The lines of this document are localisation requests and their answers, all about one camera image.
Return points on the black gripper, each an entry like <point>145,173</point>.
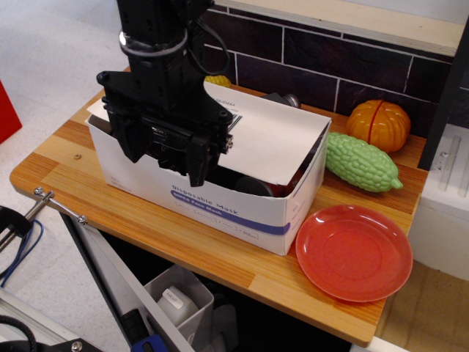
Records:
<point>195,129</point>

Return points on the white face mask box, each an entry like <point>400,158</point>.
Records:
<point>275,143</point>

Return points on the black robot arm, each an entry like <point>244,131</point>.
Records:
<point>160,105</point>

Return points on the yellow toy corn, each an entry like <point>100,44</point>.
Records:
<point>219,80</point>

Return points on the dark can inside box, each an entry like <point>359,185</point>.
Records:
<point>253,186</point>

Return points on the dark can behind box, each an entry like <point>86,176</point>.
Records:
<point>289,99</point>

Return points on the red object at left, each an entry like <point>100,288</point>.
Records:
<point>10,122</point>

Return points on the white bottle in bin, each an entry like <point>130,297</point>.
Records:
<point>177,306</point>

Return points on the metal table clamp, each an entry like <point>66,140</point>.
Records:
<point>15,224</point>

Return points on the grey plastic bin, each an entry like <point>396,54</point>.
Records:
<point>197,329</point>

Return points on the green toy bitter gourd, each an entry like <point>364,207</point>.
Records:
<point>360,164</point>

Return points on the orange toy pumpkin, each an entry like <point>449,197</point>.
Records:
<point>380,123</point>

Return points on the red plastic plate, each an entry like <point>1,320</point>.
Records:
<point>354,253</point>

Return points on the white shelf unit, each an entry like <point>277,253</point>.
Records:
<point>439,232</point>

